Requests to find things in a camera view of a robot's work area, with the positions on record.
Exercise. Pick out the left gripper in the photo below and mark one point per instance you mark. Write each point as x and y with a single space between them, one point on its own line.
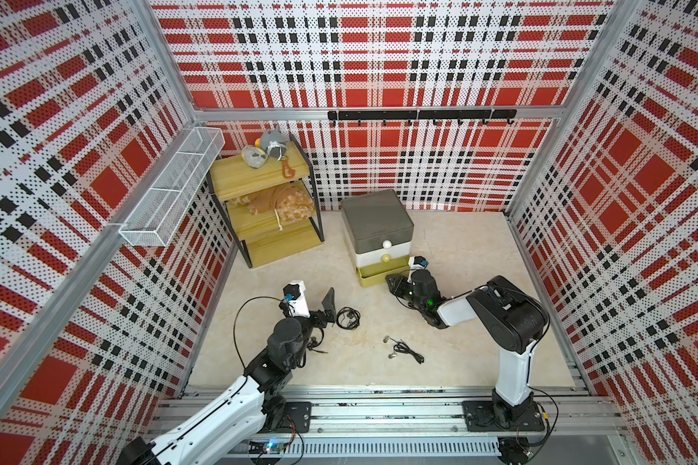
329 314

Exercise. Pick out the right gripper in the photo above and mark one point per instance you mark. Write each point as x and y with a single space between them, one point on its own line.
398 282

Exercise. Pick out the black braided earphones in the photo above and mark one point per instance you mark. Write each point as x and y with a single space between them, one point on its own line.
349 318

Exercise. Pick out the white drawer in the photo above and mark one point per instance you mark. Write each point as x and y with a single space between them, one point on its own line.
382 255

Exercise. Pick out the grey top drawer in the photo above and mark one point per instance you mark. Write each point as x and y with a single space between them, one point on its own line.
371 219

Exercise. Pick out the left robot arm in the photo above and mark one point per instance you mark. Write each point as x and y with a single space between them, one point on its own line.
253 402

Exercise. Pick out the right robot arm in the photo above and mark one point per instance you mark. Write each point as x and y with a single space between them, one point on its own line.
514 320

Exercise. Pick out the three-drawer storage cabinet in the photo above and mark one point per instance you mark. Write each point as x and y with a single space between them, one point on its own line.
378 234

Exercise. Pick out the brown plush bear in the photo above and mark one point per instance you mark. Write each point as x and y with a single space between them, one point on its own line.
287 203

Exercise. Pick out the wooden three-tier shelf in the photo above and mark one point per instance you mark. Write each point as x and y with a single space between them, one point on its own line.
260 240

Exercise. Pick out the orange carabiner toy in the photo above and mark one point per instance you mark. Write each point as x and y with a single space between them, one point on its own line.
286 170

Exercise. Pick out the green circuit board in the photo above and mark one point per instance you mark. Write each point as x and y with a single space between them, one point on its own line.
271 447

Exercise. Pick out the grey plush toy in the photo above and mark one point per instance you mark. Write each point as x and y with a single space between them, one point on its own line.
274 143

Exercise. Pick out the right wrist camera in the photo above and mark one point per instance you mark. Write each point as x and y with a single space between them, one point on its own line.
417 263

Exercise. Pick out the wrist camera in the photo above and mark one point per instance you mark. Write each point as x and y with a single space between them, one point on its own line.
417 263
294 302

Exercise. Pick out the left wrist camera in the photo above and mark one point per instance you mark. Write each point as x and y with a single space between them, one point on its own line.
294 302

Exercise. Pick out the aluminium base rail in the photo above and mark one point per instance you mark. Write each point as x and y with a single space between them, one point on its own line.
367 424

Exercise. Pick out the black wall hook rail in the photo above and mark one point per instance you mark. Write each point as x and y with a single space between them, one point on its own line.
483 115

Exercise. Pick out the white wire mesh basket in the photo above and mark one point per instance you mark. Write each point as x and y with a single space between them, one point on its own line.
156 218

